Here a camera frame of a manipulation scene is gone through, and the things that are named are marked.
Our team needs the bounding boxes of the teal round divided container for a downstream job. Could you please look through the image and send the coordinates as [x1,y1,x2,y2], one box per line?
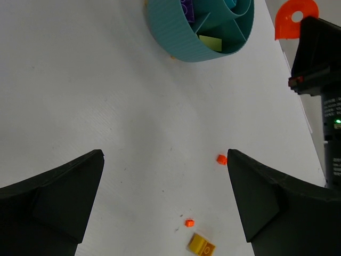
[147,1,255,62]

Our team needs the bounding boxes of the tiny orange lego piece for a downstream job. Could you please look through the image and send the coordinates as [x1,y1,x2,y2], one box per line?
[185,219,195,227]

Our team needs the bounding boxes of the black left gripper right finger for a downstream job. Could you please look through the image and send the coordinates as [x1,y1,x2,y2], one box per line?
[228,149,340,255]

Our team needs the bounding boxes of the small orange lego stud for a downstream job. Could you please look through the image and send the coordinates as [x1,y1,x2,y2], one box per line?
[216,154,228,166]

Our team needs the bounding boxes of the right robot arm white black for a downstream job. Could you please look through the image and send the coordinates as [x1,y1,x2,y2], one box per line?
[288,17,340,190]

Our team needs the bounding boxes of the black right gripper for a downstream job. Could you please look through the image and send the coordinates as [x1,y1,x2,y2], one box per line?
[288,17,340,96]

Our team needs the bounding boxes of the yellow lego brick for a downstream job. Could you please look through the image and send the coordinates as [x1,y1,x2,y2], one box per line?
[188,233,216,256]

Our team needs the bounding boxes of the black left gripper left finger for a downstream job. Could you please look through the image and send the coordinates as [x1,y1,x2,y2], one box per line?
[1,149,104,255]

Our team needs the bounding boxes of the orange round lego ring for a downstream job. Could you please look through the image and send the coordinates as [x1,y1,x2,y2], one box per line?
[274,0,319,41]

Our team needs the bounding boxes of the purple lego piece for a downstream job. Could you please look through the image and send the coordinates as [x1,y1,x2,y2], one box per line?
[180,0,195,23]

